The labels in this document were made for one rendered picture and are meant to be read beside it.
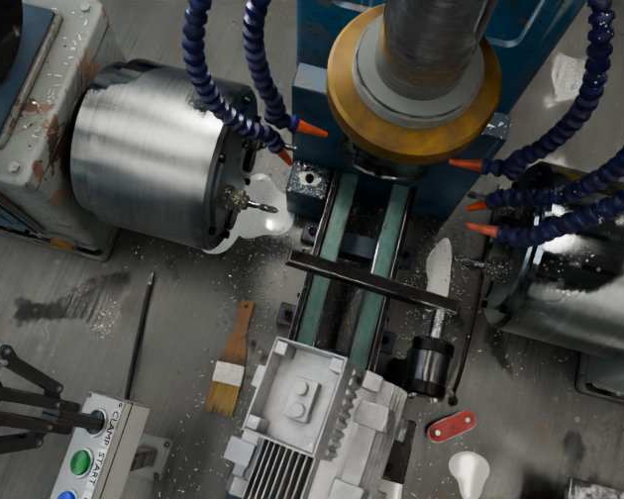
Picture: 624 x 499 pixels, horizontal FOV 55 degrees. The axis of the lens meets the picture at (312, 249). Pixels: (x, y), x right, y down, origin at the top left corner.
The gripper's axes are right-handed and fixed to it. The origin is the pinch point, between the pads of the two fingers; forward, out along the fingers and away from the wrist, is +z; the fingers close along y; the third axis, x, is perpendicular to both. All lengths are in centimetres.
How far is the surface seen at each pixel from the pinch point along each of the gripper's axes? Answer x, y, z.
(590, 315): -53, 29, 27
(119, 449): -3.5, -2.3, 5.7
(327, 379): -25.8, 12.6, 12.9
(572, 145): -42, 72, 58
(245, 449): -15.4, 1.7, 15.4
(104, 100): 4.3, 39.0, -9.7
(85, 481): -1.6, -6.9, 4.0
